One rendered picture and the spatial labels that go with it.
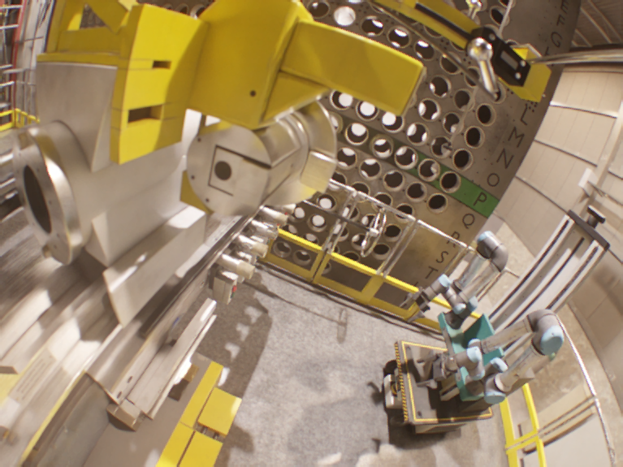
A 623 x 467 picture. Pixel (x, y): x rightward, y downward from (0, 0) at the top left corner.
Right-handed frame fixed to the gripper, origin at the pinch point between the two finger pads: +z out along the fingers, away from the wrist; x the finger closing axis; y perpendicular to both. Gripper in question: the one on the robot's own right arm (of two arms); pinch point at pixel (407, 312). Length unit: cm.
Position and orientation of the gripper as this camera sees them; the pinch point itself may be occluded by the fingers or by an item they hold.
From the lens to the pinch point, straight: 159.1
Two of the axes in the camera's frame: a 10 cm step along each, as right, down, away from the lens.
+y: 7.3, 5.7, 3.8
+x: -0.9, -4.6, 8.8
